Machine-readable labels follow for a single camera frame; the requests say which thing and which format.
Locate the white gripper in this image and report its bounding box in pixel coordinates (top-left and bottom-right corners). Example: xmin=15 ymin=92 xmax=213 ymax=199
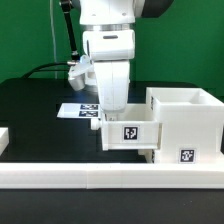
xmin=68 ymin=55 xmax=118 ymax=121

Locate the white drawer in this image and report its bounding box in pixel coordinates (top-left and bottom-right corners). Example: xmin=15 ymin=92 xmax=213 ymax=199
xmin=91 ymin=104 xmax=159 ymax=151
xmin=138 ymin=150 xmax=154 ymax=163

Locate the white drawer cabinet box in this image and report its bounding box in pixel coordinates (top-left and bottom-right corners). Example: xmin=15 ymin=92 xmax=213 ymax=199
xmin=146 ymin=87 xmax=224 ymax=164

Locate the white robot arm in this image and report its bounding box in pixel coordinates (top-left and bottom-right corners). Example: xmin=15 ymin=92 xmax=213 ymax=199
xmin=68 ymin=0 xmax=174 ymax=120

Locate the white L-shaped fence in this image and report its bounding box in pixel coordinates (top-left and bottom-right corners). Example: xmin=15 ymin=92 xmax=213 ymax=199
xmin=0 ymin=153 xmax=224 ymax=189

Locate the white marker base plate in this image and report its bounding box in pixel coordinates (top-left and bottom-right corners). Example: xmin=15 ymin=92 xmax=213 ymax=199
xmin=57 ymin=103 xmax=102 ymax=119

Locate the black cable bundle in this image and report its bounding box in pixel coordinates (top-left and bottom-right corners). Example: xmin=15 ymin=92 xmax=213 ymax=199
xmin=21 ymin=0 xmax=82 ymax=80

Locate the white hanging cable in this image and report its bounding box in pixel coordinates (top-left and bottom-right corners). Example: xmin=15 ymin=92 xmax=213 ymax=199
xmin=49 ymin=0 xmax=58 ymax=80

